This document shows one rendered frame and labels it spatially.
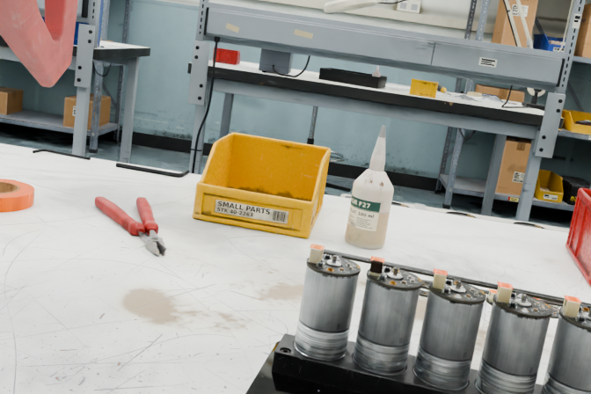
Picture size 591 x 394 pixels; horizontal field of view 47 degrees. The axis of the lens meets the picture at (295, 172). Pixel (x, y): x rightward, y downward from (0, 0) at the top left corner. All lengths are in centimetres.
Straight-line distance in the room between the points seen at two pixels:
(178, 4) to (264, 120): 96
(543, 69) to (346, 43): 71
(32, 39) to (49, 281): 24
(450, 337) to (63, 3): 20
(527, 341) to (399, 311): 5
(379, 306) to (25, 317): 19
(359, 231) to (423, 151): 418
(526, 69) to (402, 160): 225
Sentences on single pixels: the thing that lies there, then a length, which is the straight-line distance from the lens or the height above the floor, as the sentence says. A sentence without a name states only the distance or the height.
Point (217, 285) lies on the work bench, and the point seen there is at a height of 75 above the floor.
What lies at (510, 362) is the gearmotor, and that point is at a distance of 32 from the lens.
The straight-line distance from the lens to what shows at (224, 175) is 66.
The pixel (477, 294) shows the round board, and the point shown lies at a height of 81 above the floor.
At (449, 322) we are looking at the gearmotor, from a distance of 31.
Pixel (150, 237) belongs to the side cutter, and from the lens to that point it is 50.
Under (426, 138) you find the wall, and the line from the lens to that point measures 473.
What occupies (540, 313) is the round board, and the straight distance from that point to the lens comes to 31.
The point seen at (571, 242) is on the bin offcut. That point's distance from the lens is 69.
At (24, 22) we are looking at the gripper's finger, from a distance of 20.
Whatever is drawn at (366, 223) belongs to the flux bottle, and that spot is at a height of 77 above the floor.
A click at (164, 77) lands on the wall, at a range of 483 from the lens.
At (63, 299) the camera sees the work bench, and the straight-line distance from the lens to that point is 41.
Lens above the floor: 91
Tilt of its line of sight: 11 degrees down
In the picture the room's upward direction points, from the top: 8 degrees clockwise
